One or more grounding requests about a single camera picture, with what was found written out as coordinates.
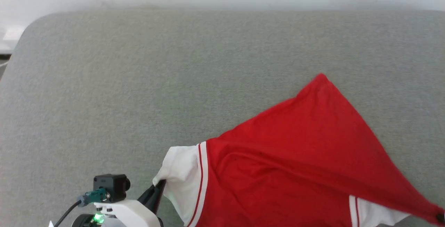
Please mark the white skirting ledge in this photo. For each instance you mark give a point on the white skirting ledge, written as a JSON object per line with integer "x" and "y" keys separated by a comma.
{"x": 12, "y": 35}

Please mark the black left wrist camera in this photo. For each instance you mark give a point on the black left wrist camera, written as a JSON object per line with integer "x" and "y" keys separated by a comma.
{"x": 111, "y": 187}

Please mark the red and white garment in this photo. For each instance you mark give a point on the red and white garment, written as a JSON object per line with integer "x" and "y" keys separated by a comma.
{"x": 295, "y": 157}

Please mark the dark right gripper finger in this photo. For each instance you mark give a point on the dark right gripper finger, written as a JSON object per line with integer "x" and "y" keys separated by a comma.
{"x": 441, "y": 217}

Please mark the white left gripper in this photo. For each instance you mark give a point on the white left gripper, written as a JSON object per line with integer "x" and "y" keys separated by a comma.
{"x": 130, "y": 215}

